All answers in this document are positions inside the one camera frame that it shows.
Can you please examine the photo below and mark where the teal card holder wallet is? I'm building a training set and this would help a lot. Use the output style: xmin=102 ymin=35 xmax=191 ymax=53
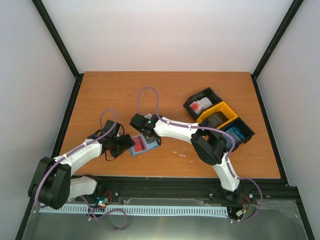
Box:
xmin=129 ymin=134 xmax=161 ymax=157

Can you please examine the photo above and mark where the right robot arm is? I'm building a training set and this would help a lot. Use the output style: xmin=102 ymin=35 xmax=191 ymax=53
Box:
xmin=130 ymin=113 xmax=240 ymax=192

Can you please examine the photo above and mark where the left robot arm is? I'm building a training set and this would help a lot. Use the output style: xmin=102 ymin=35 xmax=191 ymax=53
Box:
xmin=28 ymin=120 xmax=135 ymax=210

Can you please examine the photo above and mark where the black card bin left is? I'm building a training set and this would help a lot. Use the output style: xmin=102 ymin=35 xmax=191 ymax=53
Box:
xmin=183 ymin=87 xmax=223 ymax=120

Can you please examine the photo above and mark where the black card bin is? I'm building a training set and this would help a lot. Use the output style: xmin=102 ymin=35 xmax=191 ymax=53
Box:
xmin=183 ymin=87 xmax=223 ymax=120
xmin=220 ymin=117 xmax=255 ymax=151

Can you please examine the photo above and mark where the grey card stack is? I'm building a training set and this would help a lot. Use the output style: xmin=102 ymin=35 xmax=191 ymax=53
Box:
xmin=208 ymin=111 xmax=228 ymax=128

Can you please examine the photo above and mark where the yellow card bin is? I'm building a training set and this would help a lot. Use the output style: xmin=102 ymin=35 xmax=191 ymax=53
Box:
xmin=196 ymin=101 xmax=238 ymax=129

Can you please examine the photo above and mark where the blue card stack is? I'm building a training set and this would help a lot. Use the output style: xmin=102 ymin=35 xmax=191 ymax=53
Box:
xmin=223 ymin=126 xmax=245 ymax=149

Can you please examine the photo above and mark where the black card bin right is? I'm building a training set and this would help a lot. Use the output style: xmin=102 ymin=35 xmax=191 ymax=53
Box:
xmin=220 ymin=117 xmax=255 ymax=151

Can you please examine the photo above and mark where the electronics board with leds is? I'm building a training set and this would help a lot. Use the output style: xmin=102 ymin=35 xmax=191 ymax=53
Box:
xmin=97 ymin=190 xmax=113 ymax=207

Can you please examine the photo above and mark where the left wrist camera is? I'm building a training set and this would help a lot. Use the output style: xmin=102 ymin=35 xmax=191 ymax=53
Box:
xmin=117 ymin=124 xmax=125 ymax=137

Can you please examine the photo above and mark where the purple cable loop front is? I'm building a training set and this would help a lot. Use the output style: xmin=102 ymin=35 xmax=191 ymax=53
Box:
xmin=81 ymin=196 xmax=129 ymax=231

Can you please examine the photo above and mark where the black front rail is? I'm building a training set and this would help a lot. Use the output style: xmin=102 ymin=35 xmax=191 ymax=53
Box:
xmin=89 ymin=176 xmax=301 ymax=205

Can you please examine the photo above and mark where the light blue cable duct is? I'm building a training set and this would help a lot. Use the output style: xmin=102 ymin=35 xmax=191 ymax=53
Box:
xmin=39 ymin=203 xmax=228 ymax=218

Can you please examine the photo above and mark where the black frame post left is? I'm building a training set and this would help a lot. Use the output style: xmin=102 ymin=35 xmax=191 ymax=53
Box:
xmin=31 ymin=0 xmax=81 ymax=80

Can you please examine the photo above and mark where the black frame post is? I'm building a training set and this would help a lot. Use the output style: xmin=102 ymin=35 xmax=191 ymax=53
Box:
xmin=31 ymin=0 xmax=81 ymax=80
xmin=251 ymin=0 xmax=304 ymax=81

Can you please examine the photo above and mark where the black frame post right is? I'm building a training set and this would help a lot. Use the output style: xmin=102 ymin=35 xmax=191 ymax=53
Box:
xmin=251 ymin=0 xmax=304 ymax=81

